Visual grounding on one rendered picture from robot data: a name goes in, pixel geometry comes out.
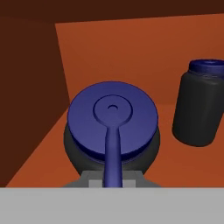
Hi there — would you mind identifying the brown wooden open cabinet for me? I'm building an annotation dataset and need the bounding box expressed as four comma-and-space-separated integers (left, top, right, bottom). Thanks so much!
0, 0, 224, 188

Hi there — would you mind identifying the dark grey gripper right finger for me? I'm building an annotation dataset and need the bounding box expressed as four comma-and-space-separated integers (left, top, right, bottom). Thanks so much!
122, 171, 162, 188

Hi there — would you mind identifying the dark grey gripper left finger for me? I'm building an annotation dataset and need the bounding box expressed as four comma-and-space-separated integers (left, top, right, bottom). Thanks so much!
62, 170, 105, 188

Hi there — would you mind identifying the black water bottle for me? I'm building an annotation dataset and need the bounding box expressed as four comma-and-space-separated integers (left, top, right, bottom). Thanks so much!
171, 59, 224, 148
63, 80, 162, 188

